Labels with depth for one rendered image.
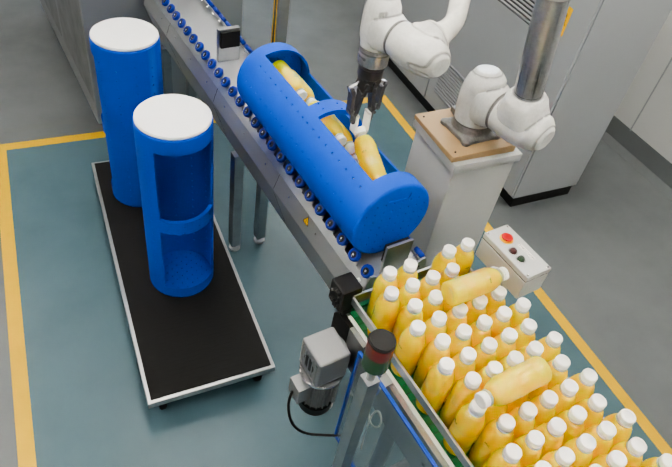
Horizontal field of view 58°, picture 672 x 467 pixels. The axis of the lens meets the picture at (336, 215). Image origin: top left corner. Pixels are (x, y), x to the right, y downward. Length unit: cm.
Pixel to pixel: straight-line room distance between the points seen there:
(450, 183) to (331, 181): 66
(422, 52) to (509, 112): 70
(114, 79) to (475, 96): 149
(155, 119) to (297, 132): 54
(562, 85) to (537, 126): 117
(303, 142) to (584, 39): 172
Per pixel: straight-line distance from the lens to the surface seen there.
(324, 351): 182
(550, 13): 203
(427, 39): 162
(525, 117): 221
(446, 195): 244
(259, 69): 229
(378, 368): 142
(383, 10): 168
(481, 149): 241
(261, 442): 262
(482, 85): 231
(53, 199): 357
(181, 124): 226
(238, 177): 285
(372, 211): 179
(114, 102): 285
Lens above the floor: 237
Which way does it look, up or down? 43 degrees down
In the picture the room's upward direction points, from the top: 11 degrees clockwise
